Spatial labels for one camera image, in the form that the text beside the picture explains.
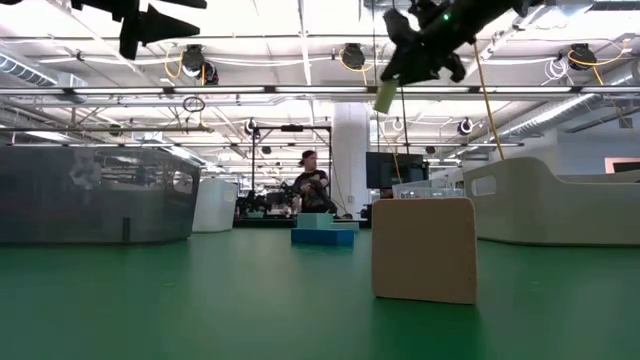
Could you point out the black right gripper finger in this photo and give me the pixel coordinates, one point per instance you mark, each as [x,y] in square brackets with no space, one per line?
[402,70]
[400,27]

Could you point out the light green block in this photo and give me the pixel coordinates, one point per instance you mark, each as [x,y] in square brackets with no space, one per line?
[385,97]

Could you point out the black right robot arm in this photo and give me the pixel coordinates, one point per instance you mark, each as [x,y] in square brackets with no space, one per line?
[527,5]

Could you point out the long light strip bar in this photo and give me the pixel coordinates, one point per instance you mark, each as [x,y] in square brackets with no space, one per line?
[225,90]

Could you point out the black computer monitor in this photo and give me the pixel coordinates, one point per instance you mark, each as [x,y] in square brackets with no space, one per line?
[385,170]

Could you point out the white building pillar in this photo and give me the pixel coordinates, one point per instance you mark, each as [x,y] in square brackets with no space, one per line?
[350,160]

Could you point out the clear plastic bin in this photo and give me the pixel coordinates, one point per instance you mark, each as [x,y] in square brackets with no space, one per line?
[425,191]

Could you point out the person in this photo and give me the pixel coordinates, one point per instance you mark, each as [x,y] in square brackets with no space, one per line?
[311,187]

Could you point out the pale teal block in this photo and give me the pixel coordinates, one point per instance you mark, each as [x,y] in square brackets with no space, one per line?
[346,226]

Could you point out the translucent grey plastic bin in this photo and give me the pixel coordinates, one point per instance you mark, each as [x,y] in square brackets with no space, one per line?
[95,200]

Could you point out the thin tan wooden block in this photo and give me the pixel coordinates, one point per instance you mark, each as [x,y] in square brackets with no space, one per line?
[424,250]

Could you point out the white plastic bin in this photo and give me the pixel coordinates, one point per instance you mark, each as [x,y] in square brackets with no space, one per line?
[215,205]
[550,210]

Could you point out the blue block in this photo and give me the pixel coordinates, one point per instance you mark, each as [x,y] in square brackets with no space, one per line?
[322,236]

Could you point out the black background robot station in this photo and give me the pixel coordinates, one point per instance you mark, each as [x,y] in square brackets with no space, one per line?
[260,202]

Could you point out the silver ventilation duct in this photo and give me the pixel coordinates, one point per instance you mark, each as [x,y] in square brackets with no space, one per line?
[555,115]
[25,70]

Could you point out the black background rig frame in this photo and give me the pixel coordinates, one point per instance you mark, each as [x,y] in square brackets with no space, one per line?
[292,128]

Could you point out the black aluminium table frame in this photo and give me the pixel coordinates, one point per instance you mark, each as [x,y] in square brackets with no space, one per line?
[265,223]

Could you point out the white framed wall panel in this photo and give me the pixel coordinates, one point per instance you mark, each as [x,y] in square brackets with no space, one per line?
[622,165]

